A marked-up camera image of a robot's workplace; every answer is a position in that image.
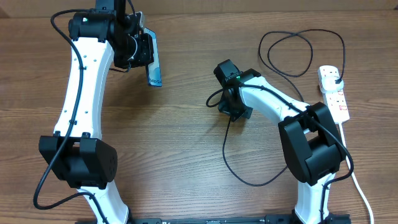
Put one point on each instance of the blue Galaxy smartphone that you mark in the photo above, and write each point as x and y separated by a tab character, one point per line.
154	77

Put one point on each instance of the white charger plug adapter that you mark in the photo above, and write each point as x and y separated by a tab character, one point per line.
330	85

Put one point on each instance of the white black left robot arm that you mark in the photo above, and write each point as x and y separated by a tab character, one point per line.
103	39

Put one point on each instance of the white power strip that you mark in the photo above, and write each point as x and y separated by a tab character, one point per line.
335	101

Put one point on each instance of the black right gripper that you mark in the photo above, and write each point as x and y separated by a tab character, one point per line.
226	109

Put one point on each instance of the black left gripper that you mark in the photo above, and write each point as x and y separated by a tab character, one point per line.
147	55

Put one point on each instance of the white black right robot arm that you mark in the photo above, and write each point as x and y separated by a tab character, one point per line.
313	149

